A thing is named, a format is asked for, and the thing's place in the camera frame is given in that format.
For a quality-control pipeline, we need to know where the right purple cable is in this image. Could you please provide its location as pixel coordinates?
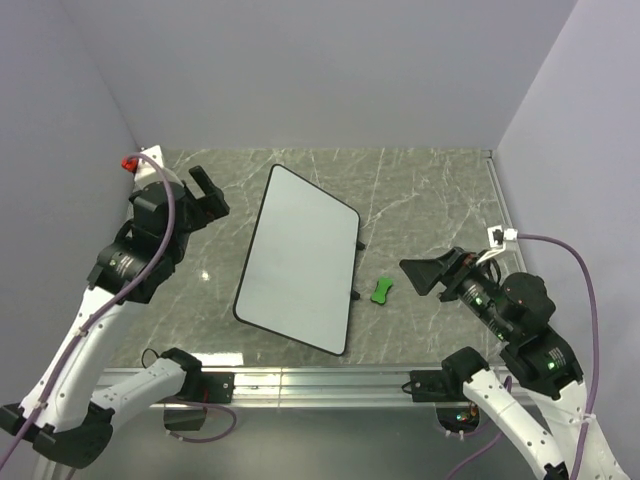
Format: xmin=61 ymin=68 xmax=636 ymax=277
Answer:
xmin=447 ymin=233 xmax=599 ymax=480

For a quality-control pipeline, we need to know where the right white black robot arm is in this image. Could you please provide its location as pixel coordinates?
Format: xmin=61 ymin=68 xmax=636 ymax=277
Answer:
xmin=399 ymin=247 xmax=627 ymax=479

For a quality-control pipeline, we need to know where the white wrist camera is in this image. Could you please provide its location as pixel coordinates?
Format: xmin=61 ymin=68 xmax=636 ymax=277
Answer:
xmin=121 ymin=145 xmax=164 ymax=188
xmin=476 ymin=225 xmax=518 ymax=265

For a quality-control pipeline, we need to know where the right side aluminium rail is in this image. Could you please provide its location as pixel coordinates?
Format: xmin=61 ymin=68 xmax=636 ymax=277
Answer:
xmin=483 ymin=150 xmax=519 ymax=253

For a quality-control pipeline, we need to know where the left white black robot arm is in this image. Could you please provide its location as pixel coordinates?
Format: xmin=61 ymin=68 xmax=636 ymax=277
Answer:
xmin=1 ymin=166 xmax=229 ymax=469

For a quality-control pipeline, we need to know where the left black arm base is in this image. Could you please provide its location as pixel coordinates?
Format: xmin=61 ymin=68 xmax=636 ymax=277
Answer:
xmin=188 ymin=371 xmax=235 ymax=404

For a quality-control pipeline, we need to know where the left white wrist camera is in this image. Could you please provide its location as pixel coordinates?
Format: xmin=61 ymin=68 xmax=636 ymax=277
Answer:
xmin=121 ymin=145 xmax=164 ymax=188

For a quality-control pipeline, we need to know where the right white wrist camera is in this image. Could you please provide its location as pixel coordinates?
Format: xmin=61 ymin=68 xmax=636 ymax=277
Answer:
xmin=476 ymin=225 xmax=518 ymax=265

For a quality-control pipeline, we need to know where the aluminium mounting rail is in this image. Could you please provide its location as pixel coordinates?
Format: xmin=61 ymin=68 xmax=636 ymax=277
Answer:
xmin=94 ymin=364 xmax=531 ymax=407

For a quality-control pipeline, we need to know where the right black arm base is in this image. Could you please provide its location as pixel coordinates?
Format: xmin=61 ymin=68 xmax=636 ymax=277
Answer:
xmin=401 ymin=370 xmax=466 ymax=403

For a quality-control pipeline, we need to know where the green whiteboard eraser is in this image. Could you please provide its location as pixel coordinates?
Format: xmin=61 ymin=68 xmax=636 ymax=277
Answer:
xmin=370 ymin=276 xmax=394 ymax=305

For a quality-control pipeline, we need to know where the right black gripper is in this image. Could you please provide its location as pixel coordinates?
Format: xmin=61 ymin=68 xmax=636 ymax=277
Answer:
xmin=397 ymin=243 xmax=514 ymax=338

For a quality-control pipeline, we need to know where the white whiteboard black frame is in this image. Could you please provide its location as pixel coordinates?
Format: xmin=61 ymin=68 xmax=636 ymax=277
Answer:
xmin=233 ymin=164 xmax=360 ymax=356

